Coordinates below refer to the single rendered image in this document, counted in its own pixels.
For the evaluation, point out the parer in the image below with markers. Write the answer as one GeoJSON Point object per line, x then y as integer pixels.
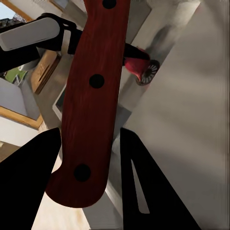
{"type": "Point", "coordinates": [90, 104]}

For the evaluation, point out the door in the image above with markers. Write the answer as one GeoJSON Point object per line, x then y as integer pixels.
{"type": "Point", "coordinates": [16, 99]}

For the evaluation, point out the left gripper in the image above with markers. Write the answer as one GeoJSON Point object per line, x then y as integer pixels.
{"type": "Point", "coordinates": [132, 52]}

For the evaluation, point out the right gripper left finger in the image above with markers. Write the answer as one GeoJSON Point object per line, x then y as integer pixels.
{"type": "Point", "coordinates": [24, 176]}

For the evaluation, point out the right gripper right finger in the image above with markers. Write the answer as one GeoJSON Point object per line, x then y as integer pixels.
{"type": "Point", "coordinates": [167, 211]}

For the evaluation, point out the cutting board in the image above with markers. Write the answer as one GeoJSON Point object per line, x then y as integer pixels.
{"type": "Point", "coordinates": [44, 70]}

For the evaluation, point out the bowl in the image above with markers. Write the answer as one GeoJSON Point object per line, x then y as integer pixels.
{"type": "Point", "coordinates": [33, 64]}

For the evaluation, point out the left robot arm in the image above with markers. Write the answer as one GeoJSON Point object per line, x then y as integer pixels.
{"type": "Point", "coordinates": [19, 42]}

